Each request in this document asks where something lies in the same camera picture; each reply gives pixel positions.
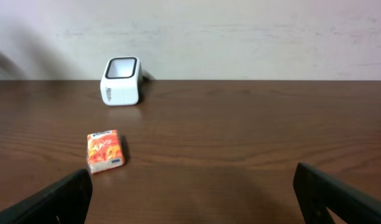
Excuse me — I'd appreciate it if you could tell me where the white barcode scanner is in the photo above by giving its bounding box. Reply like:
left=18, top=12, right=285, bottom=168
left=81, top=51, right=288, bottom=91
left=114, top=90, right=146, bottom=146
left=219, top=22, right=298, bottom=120
left=100, top=56, right=143, bottom=106

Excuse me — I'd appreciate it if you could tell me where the orange tissue pack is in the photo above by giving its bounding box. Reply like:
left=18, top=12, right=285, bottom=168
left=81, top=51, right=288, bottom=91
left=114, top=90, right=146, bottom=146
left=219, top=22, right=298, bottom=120
left=86, top=129, right=125, bottom=174

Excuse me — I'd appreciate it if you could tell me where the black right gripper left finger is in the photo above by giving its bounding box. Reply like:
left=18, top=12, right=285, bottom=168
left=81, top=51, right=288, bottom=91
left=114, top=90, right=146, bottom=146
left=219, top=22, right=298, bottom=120
left=0, top=169, right=93, bottom=224

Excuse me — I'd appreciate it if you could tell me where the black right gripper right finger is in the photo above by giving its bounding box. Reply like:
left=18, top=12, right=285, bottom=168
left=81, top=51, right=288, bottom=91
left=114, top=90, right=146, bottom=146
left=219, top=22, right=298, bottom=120
left=293, top=162, right=381, bottom=223

